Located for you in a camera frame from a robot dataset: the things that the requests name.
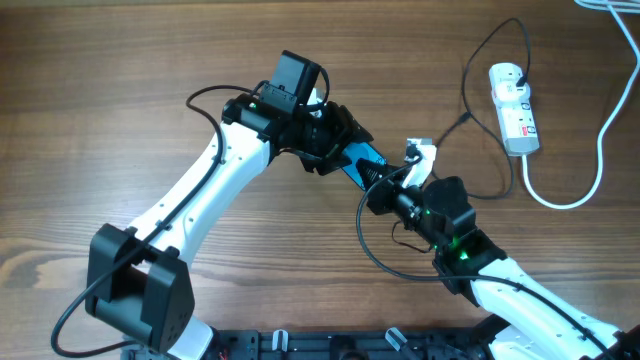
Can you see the teal screen Galaxy smartphone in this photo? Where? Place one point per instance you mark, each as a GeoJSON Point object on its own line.
{"type": "Point", "coordinates": [356, 151]}

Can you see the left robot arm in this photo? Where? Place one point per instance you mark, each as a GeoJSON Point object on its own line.
{"type": "Point", "coordinates": [138, 278]}

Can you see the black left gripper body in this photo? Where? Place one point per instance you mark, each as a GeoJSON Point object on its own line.
{"type": "Point", "coordinates": [335, 138]}

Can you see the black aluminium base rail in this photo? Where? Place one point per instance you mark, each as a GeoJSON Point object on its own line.
{"type": "Point", "coordinates": [450, 343]}

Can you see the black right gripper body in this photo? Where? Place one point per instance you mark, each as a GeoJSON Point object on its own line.
{"type": "Point", "coordinates": [381, 195]}

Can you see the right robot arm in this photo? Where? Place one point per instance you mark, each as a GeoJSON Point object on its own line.
{"type": "Point", "coordinates": [528, 321]}

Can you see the white charger plug adapter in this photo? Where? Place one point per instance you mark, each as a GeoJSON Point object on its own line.
{"type": "Point", "coordinates": [508, 93]}

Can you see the white power strip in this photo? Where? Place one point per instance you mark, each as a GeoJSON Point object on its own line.
{"type": "Point", "coordinates": [517, 125]}

